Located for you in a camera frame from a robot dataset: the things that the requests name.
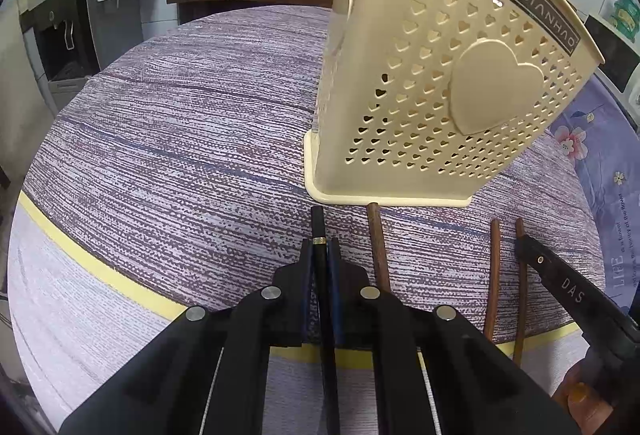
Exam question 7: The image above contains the white microwave oven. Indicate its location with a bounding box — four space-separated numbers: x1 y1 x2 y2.
585 14 639 113

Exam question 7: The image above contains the cream plastic utensil holder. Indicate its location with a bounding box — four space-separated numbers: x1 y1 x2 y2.
304 0 604 206

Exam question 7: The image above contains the purple floral cloth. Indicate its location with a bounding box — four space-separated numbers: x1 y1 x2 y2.
550 76 640 311

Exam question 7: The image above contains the water dispenser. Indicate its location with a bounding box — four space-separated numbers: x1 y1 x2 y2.
18 0 143 114

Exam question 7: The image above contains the black chopstick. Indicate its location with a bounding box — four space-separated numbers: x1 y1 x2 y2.
311 206 341 434

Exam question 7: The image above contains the right hand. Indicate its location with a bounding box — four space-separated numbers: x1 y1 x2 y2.
552 361 613 435

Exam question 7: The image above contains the purple striped tablecloth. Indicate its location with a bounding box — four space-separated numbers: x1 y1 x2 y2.
8 6 604 426

